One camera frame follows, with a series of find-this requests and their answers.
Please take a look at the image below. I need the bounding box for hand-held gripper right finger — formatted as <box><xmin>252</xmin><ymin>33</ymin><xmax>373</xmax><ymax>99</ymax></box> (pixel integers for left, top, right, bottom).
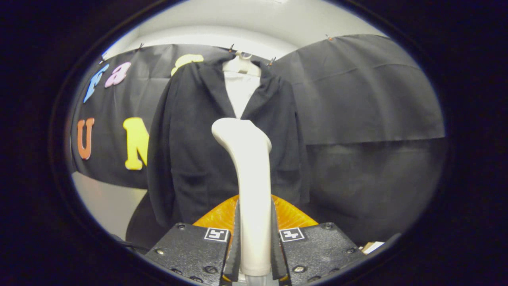
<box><xmin>271</xmin><ymin>195</ymin><xmax>366</xmax><ymax>286</ymax></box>

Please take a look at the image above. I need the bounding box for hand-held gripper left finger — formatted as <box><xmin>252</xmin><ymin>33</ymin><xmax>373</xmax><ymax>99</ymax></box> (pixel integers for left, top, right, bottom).
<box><xmin>145</xmin><ymin>195</ymin><xmax>243</xmax><ymax>286</ymax></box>

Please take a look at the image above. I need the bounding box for black jacket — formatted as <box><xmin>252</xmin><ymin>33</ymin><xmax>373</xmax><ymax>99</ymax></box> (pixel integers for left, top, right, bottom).
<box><xmin>147</xmin><ymin>54</ymin><xmax>311</xmax><ymax>228</ymax></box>

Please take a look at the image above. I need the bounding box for small beige box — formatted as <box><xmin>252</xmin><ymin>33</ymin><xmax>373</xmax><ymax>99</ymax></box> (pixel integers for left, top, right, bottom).
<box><xmin>360</xmin><ymin>241</ymin><xmax>385</xmax><ymax>255</ymax></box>

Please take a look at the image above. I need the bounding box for grey cabinet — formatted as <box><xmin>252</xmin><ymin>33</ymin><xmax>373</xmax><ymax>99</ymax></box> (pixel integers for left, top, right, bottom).
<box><xmin>71</xmin><ymin>172</ymin><xmax>148</xmax><ymax>240</ymax></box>

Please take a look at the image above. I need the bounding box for white mannequin torso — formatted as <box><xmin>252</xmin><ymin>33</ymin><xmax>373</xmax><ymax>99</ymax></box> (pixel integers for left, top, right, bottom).
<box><xmin>222</xmin><ymin>52</ymin><xmax>263</xmax><ymax>119</ymax></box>

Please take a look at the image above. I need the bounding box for black cable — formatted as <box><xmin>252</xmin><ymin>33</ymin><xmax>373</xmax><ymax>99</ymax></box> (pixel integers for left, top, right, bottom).
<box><xmin>111</xmin><ymin>234</ymin><xmax>150</xmax><ymax>251</ymax></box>

